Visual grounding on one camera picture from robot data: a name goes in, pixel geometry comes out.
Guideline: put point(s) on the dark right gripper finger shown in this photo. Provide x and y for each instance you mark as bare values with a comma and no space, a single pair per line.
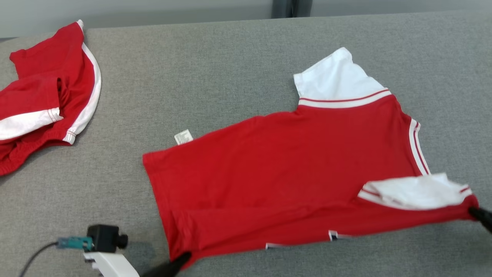
483,217

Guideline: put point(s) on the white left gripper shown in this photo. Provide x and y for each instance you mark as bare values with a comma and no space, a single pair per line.
111,265

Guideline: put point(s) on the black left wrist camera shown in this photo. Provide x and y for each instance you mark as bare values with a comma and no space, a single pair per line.
103,237

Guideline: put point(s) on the grey fabric sofa seat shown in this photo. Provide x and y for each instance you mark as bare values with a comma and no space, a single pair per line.
230,77

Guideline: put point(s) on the red t-shirt with white sleeves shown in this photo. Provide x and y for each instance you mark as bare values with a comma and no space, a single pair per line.
288,165

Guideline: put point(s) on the red shorts with white stripes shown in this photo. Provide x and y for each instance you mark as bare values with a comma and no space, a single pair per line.
42,96

